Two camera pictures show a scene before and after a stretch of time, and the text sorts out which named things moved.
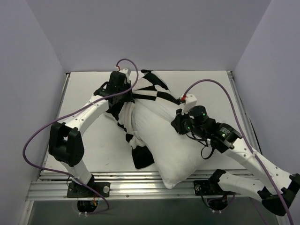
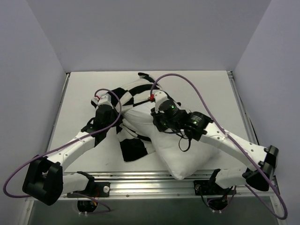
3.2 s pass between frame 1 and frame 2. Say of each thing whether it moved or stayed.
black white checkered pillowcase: moved
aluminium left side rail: stayed
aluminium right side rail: stayed
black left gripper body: moved
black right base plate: stayed
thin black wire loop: moved
